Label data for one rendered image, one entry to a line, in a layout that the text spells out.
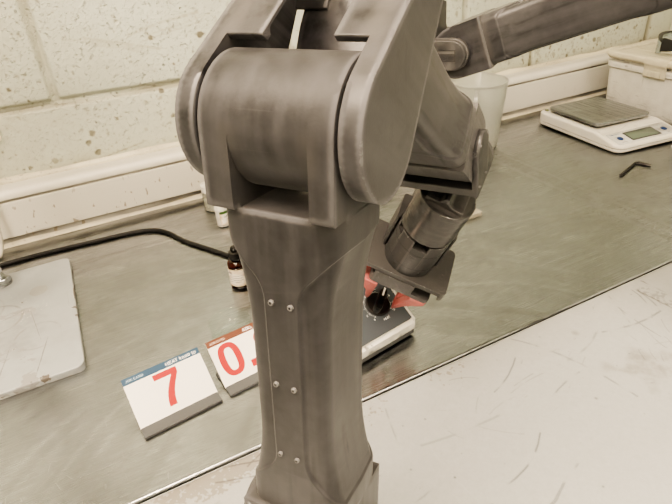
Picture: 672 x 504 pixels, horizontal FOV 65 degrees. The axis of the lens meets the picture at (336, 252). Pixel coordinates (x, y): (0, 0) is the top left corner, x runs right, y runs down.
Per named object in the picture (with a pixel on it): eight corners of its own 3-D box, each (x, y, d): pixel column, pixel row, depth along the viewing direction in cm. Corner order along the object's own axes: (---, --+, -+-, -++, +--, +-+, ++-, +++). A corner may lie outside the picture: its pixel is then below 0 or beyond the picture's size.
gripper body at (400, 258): (370, 226, 62) (391, 184, 56) (449, 260, 62) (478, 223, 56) (353, 267, 58) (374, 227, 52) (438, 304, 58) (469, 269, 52)
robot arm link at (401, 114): (408, 117, 51) (221, -113, 23) (502, 125, 47) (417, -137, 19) (381, 241, 51) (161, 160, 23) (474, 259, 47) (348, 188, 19)
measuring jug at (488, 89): (501, 163, 113) (509, 93, 105) (441, 160, 116) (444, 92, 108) (502, 134, 128) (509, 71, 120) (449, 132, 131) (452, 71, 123)
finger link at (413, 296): (365, 268, 68) (389, 225, 61) (415, 290, 68) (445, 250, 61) (349, 309, 64) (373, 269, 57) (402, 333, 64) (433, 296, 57)
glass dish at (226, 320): (203, 340, 70) (200, 327, 69) (226, 315, 74) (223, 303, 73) (238, 349, 68) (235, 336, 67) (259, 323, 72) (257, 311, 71)
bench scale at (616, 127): (616, 157, 112) (621, 135, 110) (535, 124, 133) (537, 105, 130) (681, 141, 118) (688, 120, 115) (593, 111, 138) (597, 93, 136)
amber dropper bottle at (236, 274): (235, 277, 82) (227, 239, 78) (253, 279, 81) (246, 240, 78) (228, 289, 79) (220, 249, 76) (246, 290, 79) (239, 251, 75)
